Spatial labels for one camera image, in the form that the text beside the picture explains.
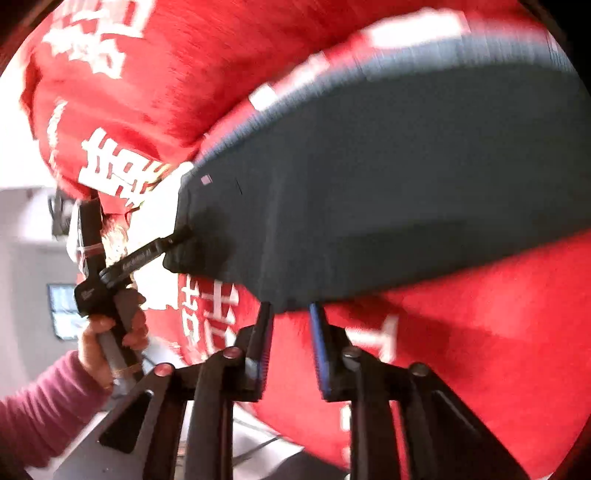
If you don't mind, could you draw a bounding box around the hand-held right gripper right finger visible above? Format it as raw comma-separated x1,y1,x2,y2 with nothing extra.
309,303,532,480

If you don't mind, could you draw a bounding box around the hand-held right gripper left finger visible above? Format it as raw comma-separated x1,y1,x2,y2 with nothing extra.
53,302,275,480

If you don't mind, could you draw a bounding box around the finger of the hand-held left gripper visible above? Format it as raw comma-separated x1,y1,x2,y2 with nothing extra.
98,225,195,284

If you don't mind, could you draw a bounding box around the black pants blue patterned waistband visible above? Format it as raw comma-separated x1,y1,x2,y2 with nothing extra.
163,34,591,315

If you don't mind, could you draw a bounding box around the person's left forearm pink sleeve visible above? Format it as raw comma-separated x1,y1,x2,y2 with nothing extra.
0,350,112,469

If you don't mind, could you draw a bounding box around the person's left hand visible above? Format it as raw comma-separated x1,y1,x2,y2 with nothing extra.
77,290,151,389

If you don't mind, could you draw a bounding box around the cream cloth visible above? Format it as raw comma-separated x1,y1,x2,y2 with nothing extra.
117,185,186,311

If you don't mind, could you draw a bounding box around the red printed sofa cover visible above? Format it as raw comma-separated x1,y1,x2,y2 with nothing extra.
18,0,591,480

